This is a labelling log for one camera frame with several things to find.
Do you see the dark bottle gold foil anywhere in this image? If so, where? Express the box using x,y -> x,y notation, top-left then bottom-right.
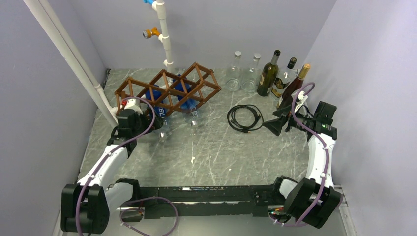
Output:
277,63 -> 311,110

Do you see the blue labelled clear bottle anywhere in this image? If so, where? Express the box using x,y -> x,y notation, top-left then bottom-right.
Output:
145,90 -> 170,139

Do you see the clear bottle black cap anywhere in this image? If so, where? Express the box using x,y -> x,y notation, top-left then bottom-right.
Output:
271,57 -> 297,100

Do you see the olive green bottle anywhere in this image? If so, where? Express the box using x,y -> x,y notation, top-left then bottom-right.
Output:
256,50 -> 281,96

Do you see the clear glass bottle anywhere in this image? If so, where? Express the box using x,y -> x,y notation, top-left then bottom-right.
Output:
241,53 -> 261,93
225,51 -> 241,91

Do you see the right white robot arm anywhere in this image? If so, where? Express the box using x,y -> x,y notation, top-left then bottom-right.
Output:
263,101 -> 341,229

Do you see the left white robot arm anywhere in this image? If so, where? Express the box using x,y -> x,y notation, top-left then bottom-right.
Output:
60,108 -> 165,234

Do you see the brown wooden wine rack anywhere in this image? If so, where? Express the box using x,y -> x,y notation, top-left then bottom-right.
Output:
114,62 -> 222,116

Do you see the orange pipe fitting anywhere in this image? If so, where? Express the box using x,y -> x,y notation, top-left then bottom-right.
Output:
143,27 -> 161,39

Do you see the white pvc pipe stand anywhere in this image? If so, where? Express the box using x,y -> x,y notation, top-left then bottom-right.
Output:
143,0 -> 174,72

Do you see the white diagonal pole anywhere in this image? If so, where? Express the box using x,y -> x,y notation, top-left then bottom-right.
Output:
24,0 -> 118,127

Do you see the coiled black cable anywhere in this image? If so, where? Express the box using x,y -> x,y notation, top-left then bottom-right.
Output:
226,104 -> 264,134

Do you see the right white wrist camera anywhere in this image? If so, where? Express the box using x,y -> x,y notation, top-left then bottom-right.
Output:
296,90 -> 308,105

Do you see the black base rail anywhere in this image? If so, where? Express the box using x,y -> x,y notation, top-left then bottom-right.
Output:
121,184 -> 285,219

